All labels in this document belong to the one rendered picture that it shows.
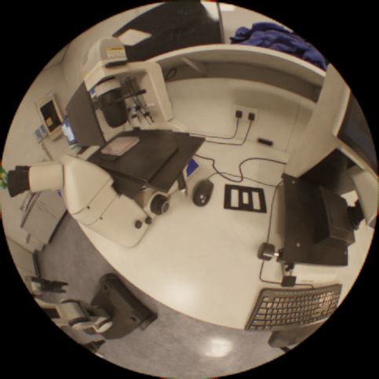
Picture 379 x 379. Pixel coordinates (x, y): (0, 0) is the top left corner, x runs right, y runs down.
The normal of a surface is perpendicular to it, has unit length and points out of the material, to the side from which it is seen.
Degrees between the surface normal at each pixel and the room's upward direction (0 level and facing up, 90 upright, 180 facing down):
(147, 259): 0
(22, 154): 90
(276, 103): 90
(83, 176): 78
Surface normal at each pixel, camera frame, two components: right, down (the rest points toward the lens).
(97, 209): 0.84, 0.36
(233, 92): -0.42, 0.73
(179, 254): -0.11, -0.63
